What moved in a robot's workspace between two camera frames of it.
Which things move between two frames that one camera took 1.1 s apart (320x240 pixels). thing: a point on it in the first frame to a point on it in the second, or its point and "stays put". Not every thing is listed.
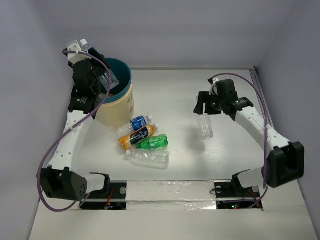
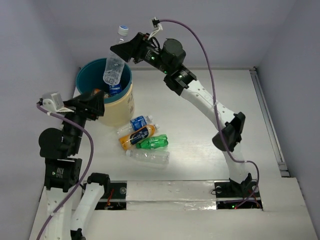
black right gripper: x=204 y=97 to x=134 y=48
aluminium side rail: x=262 y=97 stays put
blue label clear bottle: x=104 y=77 to x=115 y=89
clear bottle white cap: x=152 y=157 stays put
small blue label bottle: x=136 y=123 stays put
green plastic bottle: x=154 y=142 stays put
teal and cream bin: x=118 y=109 stays put
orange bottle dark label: x=129 y=140 stays put
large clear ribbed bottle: x=205 y=124 to x=115 y=64
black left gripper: x=100 y=60 to x=83 y=106
